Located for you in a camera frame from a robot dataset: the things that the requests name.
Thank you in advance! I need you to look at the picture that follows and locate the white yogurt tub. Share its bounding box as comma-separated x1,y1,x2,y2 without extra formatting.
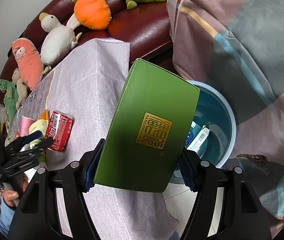
29,119,48,149

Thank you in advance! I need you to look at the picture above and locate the red soda can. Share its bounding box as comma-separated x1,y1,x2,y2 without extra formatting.
45,111,73,152

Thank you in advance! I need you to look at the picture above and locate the pink paper cup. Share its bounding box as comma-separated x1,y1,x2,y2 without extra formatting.
20,116,35,137

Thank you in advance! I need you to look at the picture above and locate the green gift box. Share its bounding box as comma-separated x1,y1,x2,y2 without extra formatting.
94,59,200,193

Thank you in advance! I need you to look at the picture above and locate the blue trash bin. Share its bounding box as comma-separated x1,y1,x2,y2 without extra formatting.
170,80,237,183

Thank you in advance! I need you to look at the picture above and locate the left hand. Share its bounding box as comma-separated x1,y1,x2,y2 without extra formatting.
2,173,28,207

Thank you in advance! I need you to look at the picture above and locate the white blue small box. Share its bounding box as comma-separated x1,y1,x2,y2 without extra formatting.
185,121,210,157

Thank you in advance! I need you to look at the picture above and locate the green crocodile plush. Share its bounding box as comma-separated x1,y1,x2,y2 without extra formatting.
0,79,18,131

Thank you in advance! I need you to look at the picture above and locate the beige bunny plush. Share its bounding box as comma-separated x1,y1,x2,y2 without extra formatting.
12,68,28,109

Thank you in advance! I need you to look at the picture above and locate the pink carrot plush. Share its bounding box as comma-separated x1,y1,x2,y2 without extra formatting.
12,38,44,91

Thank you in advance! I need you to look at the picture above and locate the white duck plush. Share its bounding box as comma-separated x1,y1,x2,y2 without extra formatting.
39,12,82,66

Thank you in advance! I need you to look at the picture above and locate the orange carrot plush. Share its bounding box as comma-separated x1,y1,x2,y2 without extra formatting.
66,0,111,30

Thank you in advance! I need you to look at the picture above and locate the plaid pink grey blanket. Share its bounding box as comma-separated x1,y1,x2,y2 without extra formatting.
167,0,284,233

